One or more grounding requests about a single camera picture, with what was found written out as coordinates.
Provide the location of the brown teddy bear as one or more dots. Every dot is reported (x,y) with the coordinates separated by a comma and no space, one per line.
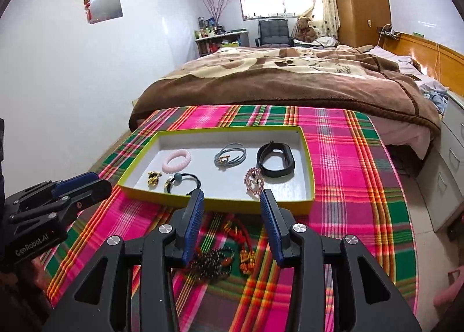
(304,29)

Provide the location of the purple flower branches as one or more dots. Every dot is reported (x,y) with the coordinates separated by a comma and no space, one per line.
(217,8)

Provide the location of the yellow-green cardboard box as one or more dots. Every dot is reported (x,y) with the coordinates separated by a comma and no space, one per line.
(232,205)

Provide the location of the power strip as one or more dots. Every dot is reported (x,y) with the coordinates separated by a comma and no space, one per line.
(389,32)

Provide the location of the white pillow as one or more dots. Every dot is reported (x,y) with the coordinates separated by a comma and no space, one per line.
(326,41)

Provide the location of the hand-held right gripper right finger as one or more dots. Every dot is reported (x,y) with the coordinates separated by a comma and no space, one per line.
(272,223)

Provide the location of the wooden bed headboard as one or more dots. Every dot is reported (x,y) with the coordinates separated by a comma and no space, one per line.
(427,53)

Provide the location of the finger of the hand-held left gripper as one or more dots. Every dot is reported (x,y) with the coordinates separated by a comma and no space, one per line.
(72,181)
(90,194)

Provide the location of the pink plastic object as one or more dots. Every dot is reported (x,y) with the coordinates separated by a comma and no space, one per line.
(449,288)

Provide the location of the gold bead hair clip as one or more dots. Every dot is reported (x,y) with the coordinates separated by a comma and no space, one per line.
(154,178)

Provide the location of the grey nightstand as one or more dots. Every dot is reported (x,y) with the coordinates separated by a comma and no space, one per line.
(451,158)

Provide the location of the white bed sheet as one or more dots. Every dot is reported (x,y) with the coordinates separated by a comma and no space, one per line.
(391,60)

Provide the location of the row of bottles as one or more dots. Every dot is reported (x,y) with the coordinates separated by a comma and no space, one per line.
(206,30)

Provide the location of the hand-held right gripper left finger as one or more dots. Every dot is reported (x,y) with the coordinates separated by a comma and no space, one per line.
(194,223)

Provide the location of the pink green plaid cloth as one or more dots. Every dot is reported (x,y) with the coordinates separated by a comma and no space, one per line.
(344,172)

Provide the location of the crystal hair clip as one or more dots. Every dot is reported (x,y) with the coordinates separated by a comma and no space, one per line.
(253,181)

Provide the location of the white shelf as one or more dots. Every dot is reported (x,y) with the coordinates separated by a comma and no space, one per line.
(217,44)

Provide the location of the grey armchair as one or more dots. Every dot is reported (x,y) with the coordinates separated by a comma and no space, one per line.
(273,33)

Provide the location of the light blue clothes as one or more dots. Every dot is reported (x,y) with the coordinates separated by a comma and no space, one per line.
(437,98)

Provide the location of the window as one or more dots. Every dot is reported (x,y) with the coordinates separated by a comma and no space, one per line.
(272,4)

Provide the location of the silver wall mirror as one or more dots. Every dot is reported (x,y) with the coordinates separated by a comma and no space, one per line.
(107,4)

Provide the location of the brown printed blanket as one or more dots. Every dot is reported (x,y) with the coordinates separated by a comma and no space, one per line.
(272,82)

